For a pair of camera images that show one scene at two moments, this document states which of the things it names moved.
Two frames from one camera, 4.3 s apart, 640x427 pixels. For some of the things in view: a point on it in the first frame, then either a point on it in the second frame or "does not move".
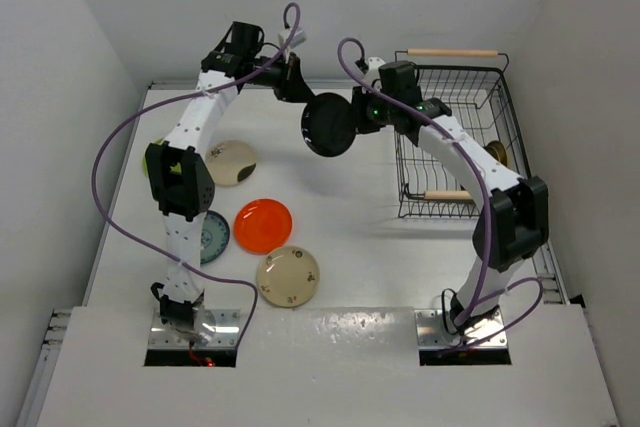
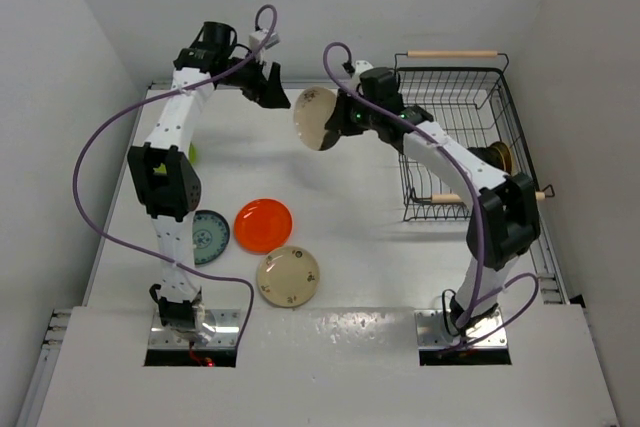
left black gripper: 292,88 -> 265,91
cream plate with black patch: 231,163 -> 313,107
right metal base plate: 432,334 does not move
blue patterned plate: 215,237 does not move
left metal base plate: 225,334 does not move
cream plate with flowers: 288,276 does not move
